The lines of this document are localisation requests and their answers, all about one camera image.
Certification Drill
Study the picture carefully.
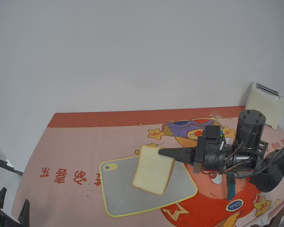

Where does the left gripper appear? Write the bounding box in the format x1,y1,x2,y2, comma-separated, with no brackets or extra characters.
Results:
0,187,30,227

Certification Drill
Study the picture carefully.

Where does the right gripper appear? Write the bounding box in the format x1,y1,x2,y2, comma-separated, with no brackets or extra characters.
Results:
158,135,235,174

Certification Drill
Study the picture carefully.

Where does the slice of bread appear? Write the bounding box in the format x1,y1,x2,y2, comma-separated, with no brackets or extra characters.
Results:
132,145,175,195

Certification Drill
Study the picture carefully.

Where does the cream toaster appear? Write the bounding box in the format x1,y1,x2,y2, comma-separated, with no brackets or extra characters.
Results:
245,82,284,130

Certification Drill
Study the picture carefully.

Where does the cutting board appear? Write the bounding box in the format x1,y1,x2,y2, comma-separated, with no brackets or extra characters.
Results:
99,156,198,218

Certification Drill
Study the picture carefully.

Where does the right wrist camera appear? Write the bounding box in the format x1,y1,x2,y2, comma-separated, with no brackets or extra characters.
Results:
202,125,225,146

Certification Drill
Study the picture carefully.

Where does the knife with blue-green handle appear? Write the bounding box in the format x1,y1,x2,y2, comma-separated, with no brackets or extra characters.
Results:
226,172,236,201

